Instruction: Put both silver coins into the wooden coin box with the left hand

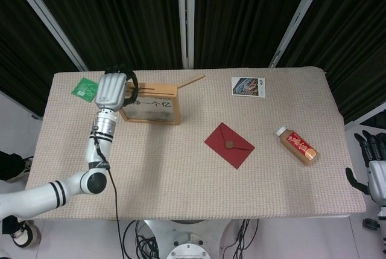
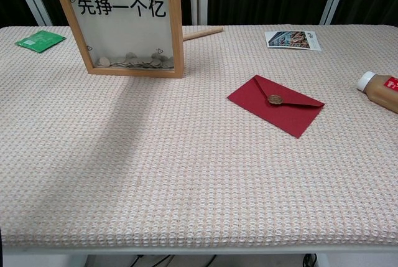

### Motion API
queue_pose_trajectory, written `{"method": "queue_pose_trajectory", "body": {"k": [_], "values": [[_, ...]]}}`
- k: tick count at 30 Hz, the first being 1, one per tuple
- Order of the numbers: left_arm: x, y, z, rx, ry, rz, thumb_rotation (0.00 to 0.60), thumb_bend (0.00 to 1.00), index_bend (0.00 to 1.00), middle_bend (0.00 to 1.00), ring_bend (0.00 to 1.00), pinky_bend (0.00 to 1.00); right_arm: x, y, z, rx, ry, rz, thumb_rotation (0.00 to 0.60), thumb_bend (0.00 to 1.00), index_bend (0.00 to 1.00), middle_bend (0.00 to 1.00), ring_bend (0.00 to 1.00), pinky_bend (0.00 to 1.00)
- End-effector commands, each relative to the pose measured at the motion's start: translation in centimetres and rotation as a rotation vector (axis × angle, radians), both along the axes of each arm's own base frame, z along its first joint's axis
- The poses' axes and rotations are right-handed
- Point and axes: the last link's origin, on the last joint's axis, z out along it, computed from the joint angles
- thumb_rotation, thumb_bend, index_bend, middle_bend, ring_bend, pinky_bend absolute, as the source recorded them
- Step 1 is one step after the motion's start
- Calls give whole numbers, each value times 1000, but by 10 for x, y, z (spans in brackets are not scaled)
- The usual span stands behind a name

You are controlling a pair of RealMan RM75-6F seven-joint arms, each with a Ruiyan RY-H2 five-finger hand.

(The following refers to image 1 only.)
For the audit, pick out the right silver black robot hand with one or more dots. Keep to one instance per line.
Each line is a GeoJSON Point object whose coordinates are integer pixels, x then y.
{"type": "Point", "coordinates": [377, 180]}

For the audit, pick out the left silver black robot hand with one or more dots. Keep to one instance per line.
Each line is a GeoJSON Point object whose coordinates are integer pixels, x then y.
{"type": "Point", "coordinates": [110, 90]}

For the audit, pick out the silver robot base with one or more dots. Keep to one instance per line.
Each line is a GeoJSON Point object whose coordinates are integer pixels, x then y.
{"type": "Point", "coordinates": [187, 241]}

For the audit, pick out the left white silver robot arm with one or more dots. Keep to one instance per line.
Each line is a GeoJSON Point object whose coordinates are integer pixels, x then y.
{"type": "Point", "coordinates": [99, 147]}

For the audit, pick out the wooden frame coin bank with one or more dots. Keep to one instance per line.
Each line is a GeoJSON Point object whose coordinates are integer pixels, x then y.
{"type": "Point", "coordinates": [156, 88]}

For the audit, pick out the green flat packet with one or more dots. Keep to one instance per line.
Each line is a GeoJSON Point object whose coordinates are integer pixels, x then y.
{"type": "Point", "coordinates": [83, 88]}

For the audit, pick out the black curtain panel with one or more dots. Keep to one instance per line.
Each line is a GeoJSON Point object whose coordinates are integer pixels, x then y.
{"type": "Point", "coordinates": [241, 14]}
{"type": "Point", "coordinates": [356, 44]}
{"type": "Point", "coordinates": [120, 14]}
{"type": "Point", "coordinates": [24, 44]}

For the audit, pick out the wooden stick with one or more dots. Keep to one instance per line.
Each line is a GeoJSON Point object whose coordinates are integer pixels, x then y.
{"type": "Point", "coordinates": [193, 80]}

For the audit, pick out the milk tea bottle white cap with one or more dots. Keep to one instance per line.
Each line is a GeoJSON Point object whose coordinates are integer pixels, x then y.
{"type": "Point", "coordinates": [297, 145]}

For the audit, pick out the black white sneaker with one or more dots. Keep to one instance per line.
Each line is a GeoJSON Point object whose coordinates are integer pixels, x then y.
{"type": "Point", "coordinates": [27, 167]}
{"type": "Point", "coordinates": [25, 236]}

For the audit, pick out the beige woven tablecloth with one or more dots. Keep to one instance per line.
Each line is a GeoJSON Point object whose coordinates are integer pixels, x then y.
{"type": "Point", "coordinates": [181, 186]}

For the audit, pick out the red envelope with wax seal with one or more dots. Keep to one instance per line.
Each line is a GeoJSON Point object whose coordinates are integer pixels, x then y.
{"type": "Point", "coordinates": [223, 150]}

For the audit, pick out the picture postcard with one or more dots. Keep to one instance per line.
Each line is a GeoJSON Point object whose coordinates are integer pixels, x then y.
{"type": "Point", "coordinates": [247, 87]}

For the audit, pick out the white frame post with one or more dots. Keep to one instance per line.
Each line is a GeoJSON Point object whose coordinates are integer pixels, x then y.
{"type": "Point", "coordinates": [51, 23]}
{"type": "Point", "coordinates": [301, 20]}
{"type": "Point", "coordinates": [185, 14]}
{"type": "Point", "coordinates": [368, 117]}

